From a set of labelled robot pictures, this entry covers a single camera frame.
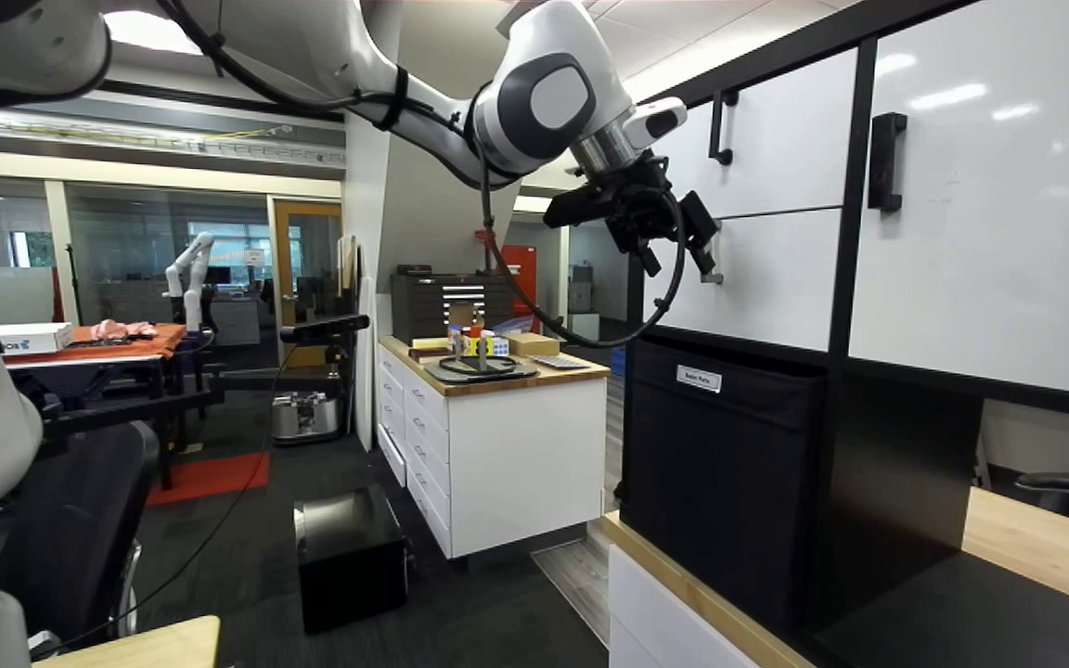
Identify white drawer with grey handle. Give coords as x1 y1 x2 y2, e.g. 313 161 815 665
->
642 208 844 354

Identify black door handle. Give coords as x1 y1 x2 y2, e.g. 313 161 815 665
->
868 112 909 213

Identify colourful small boxes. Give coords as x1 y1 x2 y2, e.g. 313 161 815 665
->
447 323 510 359

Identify black tool chest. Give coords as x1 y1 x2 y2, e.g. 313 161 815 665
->
390 264 514 345

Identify wooden door with window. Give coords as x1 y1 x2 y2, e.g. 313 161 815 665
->
272 199 344 369

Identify white cardboard box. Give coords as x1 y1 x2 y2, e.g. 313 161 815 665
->
0 322 75 356

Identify black box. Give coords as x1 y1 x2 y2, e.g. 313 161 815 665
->
292 483 411 636

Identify large white cabinet door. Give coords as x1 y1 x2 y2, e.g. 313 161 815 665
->
848 0 1069 402

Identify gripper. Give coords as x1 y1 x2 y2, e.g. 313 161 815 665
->
605 156 721 278

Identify table with orange cloth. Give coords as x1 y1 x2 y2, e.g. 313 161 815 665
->
0 321 190 491

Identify leaning white boards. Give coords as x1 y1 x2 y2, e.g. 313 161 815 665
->
338 234 380 454

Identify black cable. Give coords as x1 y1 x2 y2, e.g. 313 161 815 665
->
57 341 299 652

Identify black shelf unit white fronts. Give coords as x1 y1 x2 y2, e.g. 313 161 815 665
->
621 0 1069 668

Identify white cabinet with wooden top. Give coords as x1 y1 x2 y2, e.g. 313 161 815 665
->
374 333 612 560

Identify black fabric storage bin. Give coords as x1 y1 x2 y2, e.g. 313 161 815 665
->
621 337 829 634

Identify ceiling light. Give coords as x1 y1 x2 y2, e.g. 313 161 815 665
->
102 9 213 58

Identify red cabinet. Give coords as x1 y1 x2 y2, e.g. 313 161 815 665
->
499 244 538 323

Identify black drawer handle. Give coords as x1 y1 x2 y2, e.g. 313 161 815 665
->
708 89 741 167

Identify white drawer with black handle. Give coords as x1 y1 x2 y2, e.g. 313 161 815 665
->
653 49 858 221

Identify grey drawer handle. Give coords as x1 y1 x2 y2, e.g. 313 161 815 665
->
701 221 727 285

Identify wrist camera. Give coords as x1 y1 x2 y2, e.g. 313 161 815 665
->
543 184 634 229

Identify red floor mat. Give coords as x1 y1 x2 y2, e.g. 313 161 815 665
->
146 451 272 507

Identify black round stand with post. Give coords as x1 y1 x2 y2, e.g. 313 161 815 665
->
423 336 540 385

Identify camera on tripod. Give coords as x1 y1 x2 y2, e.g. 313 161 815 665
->
278 313 372 443

